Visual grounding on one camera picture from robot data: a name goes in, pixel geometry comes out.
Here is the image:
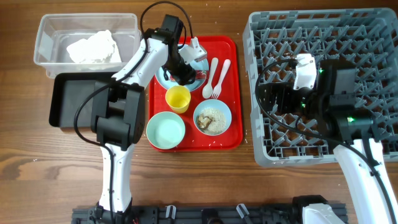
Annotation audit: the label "rice and food scraps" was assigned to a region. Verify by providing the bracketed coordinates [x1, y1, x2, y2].
[196, 108, 226, 135]

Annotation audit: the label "red serving tray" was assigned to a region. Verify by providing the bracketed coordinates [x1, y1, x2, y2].
[158, 35, 243, 152]

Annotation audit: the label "yellow plastic cup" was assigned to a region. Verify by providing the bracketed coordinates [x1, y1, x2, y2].
[165, 85, 191, 114]

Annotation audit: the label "white crumpled tissue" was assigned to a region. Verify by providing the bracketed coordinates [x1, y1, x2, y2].
[67, 30, 121, 63]

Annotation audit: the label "white plastic spoon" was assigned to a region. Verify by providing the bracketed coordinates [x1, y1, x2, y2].
[202, 57, 219, 99]

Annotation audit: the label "light blue rice bowl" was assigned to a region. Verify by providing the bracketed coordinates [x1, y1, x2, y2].
[193, 99, 232, 136]

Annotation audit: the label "red snack wrapper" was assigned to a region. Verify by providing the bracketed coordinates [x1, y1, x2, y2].
[195, 70, 207, 80]

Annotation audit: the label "grey dishwasher rack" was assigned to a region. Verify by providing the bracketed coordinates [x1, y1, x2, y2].
[243, 8, 397, 167]

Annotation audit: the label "light blue plate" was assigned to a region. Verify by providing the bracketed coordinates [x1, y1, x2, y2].
[155, 44, 210, 91]

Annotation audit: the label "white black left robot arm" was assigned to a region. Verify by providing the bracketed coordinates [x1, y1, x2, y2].
[73, 14, 196, 223]

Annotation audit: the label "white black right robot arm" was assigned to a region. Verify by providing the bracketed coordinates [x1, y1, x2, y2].
[254, 54, 397, 223]

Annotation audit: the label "white plastic fork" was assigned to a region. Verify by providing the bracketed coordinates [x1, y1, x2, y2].
[211, 59, 231, 99]

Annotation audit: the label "black food waste tray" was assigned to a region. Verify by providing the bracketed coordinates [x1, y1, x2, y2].
[49, 72, 139, 128]

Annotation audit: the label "clear plastic waste bin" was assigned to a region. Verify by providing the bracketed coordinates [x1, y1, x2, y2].
[34, 13, 141, 78]

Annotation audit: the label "mint green bowl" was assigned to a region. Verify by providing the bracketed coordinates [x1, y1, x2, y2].
[146, 111, 185, 149]

